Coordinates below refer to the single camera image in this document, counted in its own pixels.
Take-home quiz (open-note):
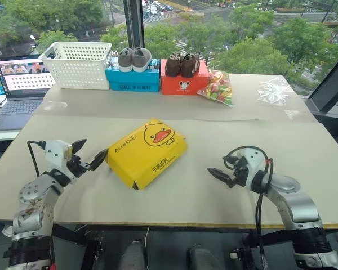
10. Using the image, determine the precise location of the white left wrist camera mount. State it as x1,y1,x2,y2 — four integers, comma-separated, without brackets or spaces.
44,138,73,170

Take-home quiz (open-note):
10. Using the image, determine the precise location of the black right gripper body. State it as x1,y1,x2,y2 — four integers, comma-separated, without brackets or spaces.
228,156,249,190

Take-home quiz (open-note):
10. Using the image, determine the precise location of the black slanted metal frame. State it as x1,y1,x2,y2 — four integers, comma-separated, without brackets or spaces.
306,46,338,158

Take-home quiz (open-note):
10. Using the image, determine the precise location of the white side desk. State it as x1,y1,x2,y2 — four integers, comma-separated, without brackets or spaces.
0,70,26,142

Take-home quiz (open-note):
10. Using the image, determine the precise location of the crumpled clear plastic bag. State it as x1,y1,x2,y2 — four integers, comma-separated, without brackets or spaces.
256,77,290,106

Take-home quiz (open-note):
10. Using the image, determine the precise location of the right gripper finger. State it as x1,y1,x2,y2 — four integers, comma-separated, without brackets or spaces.
207,168,230,179
208,169,230,183

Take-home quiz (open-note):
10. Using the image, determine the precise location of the blue shoe box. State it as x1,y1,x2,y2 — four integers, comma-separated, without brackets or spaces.
105,57,161,93

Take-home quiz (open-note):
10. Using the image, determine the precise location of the clear bag of colourful candies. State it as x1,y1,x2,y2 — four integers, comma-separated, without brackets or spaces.
196,70,234,107

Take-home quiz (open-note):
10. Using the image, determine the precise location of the grey rounded shape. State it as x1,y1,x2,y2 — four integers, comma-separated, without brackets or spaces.
120,240,148,270
188,244,224,270

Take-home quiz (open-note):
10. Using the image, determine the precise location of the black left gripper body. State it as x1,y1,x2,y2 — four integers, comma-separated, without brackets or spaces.
65,154,91,179

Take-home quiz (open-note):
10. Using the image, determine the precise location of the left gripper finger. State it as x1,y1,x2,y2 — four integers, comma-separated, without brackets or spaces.
70,138,88,156
87,148,110,172

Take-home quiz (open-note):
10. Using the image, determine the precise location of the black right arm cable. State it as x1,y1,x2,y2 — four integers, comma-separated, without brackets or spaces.
223,145,274,255

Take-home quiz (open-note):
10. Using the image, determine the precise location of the orange shoe box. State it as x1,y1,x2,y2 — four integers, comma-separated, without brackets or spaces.
159,58,210,96

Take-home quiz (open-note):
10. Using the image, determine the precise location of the black table frame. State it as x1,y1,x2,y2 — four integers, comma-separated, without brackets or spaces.
51,223,338,270

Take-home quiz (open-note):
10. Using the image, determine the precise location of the brown child shoe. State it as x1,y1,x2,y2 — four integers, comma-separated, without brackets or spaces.
180,53,201,78
164,52,183,77

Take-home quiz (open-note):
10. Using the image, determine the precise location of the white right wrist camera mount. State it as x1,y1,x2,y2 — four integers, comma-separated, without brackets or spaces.
243,147,268,181

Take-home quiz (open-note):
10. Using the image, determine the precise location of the white perforated plastic basket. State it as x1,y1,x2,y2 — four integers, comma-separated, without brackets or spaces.
38,41,113,91

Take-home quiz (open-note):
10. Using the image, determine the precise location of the open laptop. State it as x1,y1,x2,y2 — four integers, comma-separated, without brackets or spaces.
0,55,56,132

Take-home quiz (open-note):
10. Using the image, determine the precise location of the yellow duck shoe box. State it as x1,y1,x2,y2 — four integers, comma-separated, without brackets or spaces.
104,118,188,191

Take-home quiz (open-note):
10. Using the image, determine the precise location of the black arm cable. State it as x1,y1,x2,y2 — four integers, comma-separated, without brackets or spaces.
26,139,47,178
223,145,274,255

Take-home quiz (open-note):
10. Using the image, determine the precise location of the dark window frame post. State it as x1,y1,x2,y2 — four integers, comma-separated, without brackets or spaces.
123,0,146,59

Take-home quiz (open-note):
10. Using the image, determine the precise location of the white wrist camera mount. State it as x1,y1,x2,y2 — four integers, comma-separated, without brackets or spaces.
243,147,268,181
44,138,73,170

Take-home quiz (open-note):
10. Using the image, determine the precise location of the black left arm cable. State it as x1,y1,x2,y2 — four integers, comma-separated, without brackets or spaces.
26,139,47,178

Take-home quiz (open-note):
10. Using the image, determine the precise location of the grey canvas shoe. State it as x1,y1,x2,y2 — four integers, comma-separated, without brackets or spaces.
132,47,153,73
117,47,135,73

